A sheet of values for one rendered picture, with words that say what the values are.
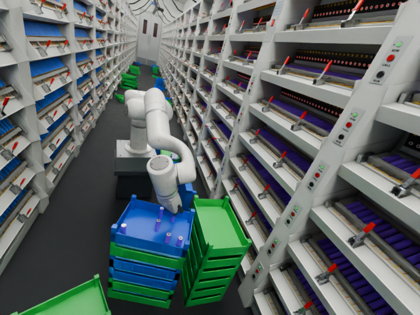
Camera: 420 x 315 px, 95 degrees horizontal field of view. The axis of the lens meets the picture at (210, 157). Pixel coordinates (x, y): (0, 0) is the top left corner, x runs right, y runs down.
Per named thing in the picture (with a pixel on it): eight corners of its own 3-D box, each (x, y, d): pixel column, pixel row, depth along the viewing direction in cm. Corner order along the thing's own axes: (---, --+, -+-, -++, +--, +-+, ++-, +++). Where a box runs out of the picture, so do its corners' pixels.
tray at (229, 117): (233, 133, 140) (233, 115, 132) (210, 108, 189) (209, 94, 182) (259, 128, 143) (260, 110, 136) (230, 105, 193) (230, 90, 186)
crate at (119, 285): (107, 287, 89) (108, 277, 85) (126, 249, 107) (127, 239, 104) (171, 300, 91) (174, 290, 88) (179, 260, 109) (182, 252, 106)
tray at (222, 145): (225, 157, 148) (224, 145, 143) (205, 127, 198) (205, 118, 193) (249, 151, 152) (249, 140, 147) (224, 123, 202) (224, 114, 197)
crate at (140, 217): (110, 242, 75) (110, 227, 71) (131, 206, 93) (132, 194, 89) (185, 258, 77) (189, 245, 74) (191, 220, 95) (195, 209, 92)
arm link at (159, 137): (185, 120, 84) (197, 185, 71) (147, 124, 82) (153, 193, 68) (184, 105, 76) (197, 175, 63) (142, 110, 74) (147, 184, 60)
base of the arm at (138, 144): (124, 153, 135) (124, 129, 127) (125, 141, 151) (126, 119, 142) (152, 154, 142) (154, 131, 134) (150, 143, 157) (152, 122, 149)
